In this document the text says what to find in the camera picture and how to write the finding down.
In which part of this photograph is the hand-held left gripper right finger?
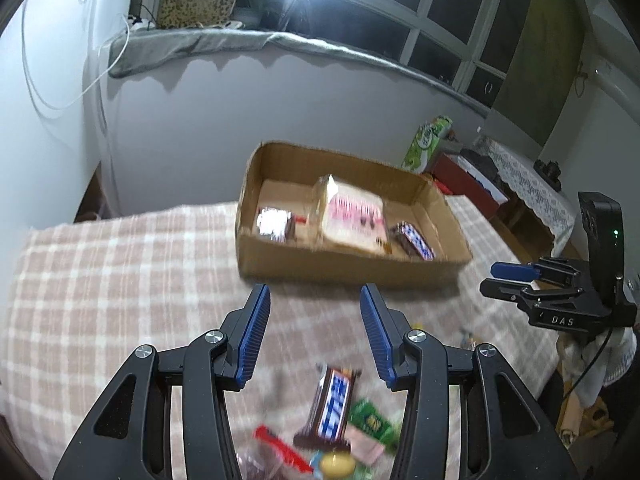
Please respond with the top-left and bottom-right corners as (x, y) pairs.
(360, 283), (581, 480)

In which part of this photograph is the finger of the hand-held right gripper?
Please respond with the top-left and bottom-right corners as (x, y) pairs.
(480, 279), (593, 313)
(490, 258), (586, 288)

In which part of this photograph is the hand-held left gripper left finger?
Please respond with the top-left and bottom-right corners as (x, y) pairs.
(52, 284), (272, 480)

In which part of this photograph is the brown chocolate bar blue print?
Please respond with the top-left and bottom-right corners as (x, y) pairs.
(293, 364), (362, 453)

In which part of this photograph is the cardboard box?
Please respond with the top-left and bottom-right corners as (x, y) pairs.
(235, 141), (474, 290)

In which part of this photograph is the dark green snack packet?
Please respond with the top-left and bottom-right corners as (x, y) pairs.
(347, 398), (401, 453)

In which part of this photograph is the side table with lace cloth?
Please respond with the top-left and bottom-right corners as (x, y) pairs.
(472, 135), (576, 256)

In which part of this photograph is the small dark object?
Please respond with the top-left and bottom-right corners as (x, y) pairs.
(534, 159), (562, 191)

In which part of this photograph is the blue white chocolate bar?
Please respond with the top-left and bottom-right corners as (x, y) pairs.
(390, 221), (436, 261)

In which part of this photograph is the red box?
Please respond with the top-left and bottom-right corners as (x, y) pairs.
(430, 152), (508, 206)

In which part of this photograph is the pale pink snack packet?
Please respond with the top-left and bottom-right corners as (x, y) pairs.
(345, 425), (386, 463)

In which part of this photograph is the clear packet with red edge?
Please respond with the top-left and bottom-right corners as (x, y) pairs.
(235, 425), (313, 480)

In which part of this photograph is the silver brown snack packet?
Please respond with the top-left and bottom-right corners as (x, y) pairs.
(256, 206), (297, 243)

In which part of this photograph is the pink bread packet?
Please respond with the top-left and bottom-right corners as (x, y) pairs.
(312, 175), (393, 256)

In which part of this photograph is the round yellow candy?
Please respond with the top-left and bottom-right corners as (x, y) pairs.
(320, 452), (355, 478)

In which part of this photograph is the plaid blanket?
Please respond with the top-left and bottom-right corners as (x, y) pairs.
(0, 192), (576, 480)

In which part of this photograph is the green tissue pack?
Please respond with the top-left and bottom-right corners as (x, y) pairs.
(401, 116), (453, 175)

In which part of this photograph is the olive curtain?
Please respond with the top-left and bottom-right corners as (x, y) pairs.
(492, 0), (586, 146)

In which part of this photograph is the grey cloth on windowsill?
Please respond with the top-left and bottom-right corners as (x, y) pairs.
(107, 27), (491, 116)

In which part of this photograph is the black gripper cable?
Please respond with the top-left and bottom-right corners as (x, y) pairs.
(562, 329), (617, 403)

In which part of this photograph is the white wall pipe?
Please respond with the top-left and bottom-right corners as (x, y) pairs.
(580, 55), (640, 111)

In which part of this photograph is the white window frame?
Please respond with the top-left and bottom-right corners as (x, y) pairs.
(240, 0), (538, 106)

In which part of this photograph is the white cable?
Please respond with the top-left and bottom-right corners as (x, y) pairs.
(20, 10), (131, 111)

